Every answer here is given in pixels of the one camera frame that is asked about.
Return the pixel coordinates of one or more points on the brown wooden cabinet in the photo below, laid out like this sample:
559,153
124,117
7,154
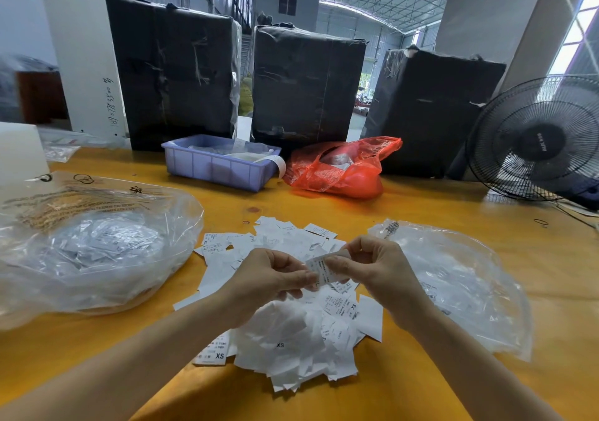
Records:
42,98

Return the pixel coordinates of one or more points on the large black wrapped bale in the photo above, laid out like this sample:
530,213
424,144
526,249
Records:
173,71
432,112
307,86

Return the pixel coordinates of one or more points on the person's right forearm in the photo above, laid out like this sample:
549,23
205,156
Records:
477,374

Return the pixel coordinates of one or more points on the white paper label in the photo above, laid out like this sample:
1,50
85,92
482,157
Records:
324,268

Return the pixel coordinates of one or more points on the red plastic bag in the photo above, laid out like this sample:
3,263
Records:
342,171

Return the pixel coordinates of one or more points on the person's left forearm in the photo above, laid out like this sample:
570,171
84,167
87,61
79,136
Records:
117,369

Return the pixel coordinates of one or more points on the white pillar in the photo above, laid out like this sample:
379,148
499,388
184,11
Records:
82,51

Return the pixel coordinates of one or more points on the pile of white labels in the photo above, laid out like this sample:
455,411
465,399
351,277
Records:
290,341

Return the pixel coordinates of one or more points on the person's right hand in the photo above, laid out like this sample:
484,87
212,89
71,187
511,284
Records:
379,274

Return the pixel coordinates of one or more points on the person's left hand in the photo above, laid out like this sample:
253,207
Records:
262,280

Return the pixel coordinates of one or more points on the large clear bag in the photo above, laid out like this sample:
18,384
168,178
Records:
98,247

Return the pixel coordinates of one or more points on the clear plastic bag black print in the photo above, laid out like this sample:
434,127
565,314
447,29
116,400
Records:
473,290

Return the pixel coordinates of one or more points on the white foam box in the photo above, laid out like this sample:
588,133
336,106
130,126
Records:
22,152

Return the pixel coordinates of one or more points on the blue plastic bin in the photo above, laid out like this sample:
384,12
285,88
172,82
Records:
208,163

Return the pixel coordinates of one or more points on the black table fan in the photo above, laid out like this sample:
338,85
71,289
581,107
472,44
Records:
541,140

